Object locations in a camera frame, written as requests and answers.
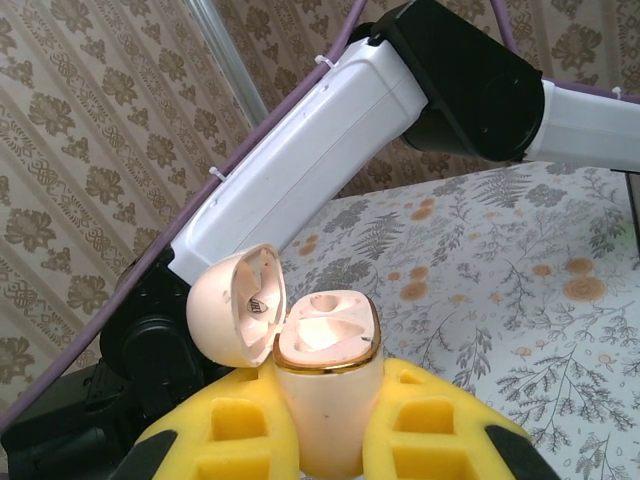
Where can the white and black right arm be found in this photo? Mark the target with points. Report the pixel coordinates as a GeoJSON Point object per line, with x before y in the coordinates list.
{"type": "Point", "coordinates": [300, 165]}

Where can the aluminium frame post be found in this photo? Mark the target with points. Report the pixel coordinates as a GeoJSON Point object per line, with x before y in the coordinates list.
{"type": "Point", "coordinates": [227, 50]}

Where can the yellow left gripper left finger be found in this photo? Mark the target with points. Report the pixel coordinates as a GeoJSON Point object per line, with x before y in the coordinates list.
{"type": "Point", "coordinates": [235, 450]}

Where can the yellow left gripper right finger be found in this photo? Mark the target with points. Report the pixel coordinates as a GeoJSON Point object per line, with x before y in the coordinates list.
{"type": "Point", "coordinates": [440, 450]}

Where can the pink gold-rimmed earbuds charging case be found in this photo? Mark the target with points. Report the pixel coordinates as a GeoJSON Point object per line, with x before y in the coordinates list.
{"type": "Point", "coordinates": [325, 415]}

